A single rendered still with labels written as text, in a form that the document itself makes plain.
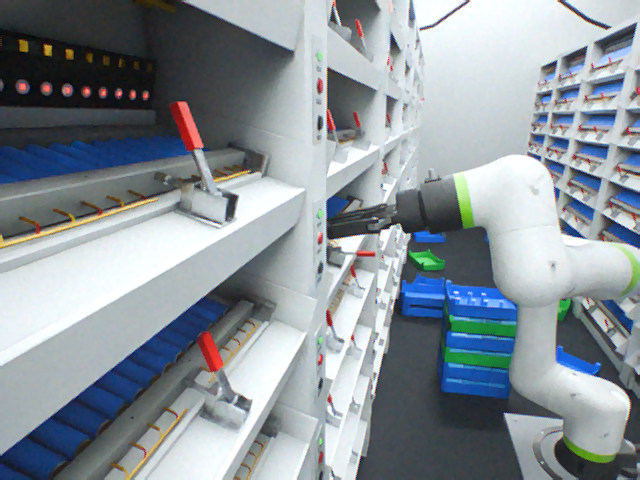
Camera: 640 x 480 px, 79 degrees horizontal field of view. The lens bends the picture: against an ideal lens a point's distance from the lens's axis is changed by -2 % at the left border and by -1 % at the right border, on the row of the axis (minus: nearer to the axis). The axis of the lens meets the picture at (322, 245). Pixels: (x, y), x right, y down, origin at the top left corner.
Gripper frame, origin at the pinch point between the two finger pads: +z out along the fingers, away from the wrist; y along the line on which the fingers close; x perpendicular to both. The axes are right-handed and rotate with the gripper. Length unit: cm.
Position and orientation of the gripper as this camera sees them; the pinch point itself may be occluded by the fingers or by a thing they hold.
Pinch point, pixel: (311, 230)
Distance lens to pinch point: 72.8
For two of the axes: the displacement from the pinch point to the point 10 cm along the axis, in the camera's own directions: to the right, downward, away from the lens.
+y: -2.5, 3.1, -9.2
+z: -9.3, 1.7, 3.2
